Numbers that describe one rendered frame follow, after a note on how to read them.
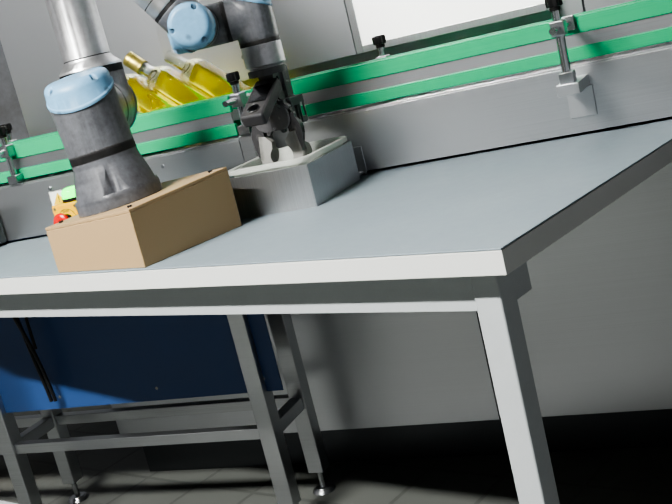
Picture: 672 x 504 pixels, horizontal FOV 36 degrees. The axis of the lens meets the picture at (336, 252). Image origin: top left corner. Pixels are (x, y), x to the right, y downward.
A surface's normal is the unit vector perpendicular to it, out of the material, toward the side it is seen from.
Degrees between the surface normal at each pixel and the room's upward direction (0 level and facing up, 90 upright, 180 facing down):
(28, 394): 90
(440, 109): 90
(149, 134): 90
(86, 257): 90
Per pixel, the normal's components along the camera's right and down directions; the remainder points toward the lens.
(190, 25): 0.04, 0.20
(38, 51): -0.37, 0.29
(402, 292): -0.60, 0.31
